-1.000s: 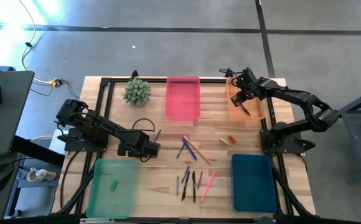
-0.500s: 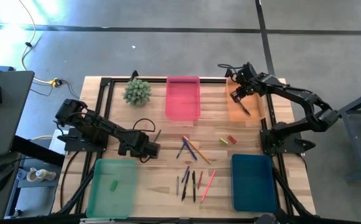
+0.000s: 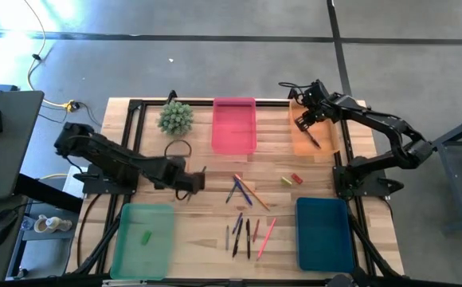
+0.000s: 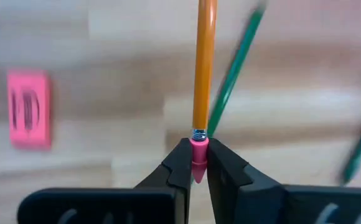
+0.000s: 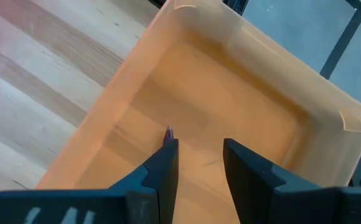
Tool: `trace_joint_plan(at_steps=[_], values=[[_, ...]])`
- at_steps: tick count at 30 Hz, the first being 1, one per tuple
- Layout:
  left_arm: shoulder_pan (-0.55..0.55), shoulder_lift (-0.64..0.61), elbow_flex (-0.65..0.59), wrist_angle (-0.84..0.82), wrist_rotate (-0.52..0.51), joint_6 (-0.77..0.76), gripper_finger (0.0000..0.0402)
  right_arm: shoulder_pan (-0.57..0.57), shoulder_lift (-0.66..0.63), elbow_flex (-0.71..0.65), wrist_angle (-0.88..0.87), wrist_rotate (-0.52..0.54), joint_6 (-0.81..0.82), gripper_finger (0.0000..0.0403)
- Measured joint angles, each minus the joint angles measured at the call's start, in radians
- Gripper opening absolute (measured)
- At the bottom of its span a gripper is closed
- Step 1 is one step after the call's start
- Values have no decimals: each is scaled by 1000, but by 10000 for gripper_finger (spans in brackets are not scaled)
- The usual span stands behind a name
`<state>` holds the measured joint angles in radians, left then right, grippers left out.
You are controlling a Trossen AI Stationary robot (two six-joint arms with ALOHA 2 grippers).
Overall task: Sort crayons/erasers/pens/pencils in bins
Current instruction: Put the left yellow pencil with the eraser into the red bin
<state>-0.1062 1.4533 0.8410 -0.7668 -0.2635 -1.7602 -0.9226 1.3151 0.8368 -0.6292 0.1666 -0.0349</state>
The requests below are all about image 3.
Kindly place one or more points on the long blue pen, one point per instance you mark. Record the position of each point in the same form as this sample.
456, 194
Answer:
243, 193

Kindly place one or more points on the red eraser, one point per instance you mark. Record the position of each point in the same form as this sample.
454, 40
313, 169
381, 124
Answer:
296, 178

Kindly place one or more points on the pink pencil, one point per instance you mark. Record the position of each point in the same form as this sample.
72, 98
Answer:
267, 238

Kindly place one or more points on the dark blue pen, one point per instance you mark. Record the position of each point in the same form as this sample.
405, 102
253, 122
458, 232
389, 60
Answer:
231, 193

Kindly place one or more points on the orange pencil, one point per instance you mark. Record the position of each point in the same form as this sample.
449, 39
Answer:
253, 193

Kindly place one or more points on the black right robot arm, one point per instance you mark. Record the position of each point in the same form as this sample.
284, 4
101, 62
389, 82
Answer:
394, 131

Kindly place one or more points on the pink plastic bin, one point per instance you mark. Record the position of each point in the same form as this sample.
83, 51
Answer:
234, 127

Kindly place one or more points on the black pen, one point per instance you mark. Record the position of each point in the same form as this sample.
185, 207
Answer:
248, 239
237, 239
314, 140

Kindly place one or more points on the grey metal cart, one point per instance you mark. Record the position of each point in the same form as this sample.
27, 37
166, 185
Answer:
448, 175

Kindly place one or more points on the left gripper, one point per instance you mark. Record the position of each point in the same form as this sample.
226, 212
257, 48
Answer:
193, 182

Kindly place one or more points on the blue plastic bin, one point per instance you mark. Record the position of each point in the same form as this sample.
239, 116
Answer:
324, 235

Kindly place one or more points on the grey pen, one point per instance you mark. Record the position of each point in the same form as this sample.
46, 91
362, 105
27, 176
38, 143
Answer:
227, 238

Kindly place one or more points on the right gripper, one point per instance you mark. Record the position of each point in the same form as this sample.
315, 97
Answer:
314, 112

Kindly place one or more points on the green plastic bin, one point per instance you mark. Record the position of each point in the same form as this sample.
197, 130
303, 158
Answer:
135, 255

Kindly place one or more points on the artificial plant in white pot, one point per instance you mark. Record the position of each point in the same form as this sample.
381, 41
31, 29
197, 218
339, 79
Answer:
176, 117

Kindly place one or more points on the green eraser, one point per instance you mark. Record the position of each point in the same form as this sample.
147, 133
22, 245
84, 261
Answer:
146, 237

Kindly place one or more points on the beige tape roll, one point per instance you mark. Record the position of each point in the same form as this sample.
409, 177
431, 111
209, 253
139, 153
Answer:
44, 224

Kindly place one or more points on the black aluminium table frame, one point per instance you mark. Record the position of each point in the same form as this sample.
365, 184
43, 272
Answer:
199, 103

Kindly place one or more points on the black computer mouse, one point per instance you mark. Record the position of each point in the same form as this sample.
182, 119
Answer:
1, 227

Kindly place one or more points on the blue pen with white print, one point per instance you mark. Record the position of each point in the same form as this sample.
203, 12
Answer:
237, 223

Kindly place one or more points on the yellow eraser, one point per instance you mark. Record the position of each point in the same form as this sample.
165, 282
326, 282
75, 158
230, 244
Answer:
286, 181

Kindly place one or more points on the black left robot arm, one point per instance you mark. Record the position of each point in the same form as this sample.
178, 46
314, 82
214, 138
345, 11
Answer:
107, 155

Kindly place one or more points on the orange plastic bin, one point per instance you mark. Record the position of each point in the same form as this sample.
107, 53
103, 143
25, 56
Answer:
326, 139

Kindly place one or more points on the red pen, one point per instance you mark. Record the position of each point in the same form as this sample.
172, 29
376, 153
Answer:
256, 231

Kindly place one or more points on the grey desk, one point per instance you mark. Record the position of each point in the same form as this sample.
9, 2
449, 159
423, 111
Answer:
12, 139

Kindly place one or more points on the yellow plug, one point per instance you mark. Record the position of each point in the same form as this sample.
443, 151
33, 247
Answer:
71, 106

